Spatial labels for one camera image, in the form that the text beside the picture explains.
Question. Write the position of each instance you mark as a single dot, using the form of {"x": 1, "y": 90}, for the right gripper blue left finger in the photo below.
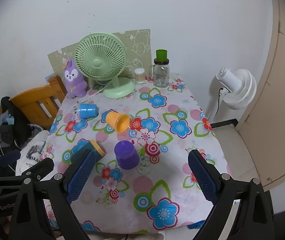
{"x": 76, "y": 178}

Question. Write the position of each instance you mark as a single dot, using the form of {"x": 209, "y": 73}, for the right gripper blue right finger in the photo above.
{"x": 206, "y": 175}

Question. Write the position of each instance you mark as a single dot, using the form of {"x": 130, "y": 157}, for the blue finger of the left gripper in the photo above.
{"x": 40, "y": 170}
{"x": 9, "y": 158}

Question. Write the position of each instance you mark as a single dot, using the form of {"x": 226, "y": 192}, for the purple plastic cup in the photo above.
{"x": 126, "y": 155}

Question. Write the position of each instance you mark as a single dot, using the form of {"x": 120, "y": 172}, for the teal cup with yellow rim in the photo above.
{"x": 85, "y": 146}

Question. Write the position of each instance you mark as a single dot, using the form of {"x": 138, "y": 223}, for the blue plastic cup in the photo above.
{"x": 87, "y": 111}

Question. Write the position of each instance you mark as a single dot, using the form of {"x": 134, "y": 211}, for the orange plastic cup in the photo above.
{"x": 118, "y": 121}

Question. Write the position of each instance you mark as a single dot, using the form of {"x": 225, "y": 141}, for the pile of dark clothes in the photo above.
{"x": 30, "y": 142}

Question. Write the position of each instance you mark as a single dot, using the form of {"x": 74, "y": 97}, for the floral tablecloth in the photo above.
{"x": 161, "y": 192}

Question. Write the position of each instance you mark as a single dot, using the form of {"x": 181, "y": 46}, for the wooden chair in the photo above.
{"x": 35, "y": 106}

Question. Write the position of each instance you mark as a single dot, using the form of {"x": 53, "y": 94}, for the purple plush rabbit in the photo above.
{"x": 75, "y": 83}

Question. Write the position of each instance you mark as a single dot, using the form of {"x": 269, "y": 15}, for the beige wooden door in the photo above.
{"x": 262, "y": 127}

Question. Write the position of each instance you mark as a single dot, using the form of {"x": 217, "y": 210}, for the white standing fan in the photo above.
{"x": 237, "y": 92}

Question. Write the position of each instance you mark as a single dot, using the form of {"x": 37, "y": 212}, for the small clear toothpick jar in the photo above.
{"x": 139, "y": 75}

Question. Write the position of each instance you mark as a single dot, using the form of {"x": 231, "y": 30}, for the glass jar with green lid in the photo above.
{"x": 160, "y": 70}

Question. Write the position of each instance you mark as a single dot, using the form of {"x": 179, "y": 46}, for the green desk fan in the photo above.
{"x": 102, "y": 57}

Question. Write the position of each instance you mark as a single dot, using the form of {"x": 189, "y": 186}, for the beige patterned board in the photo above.
{"x": 138, "y": 49}

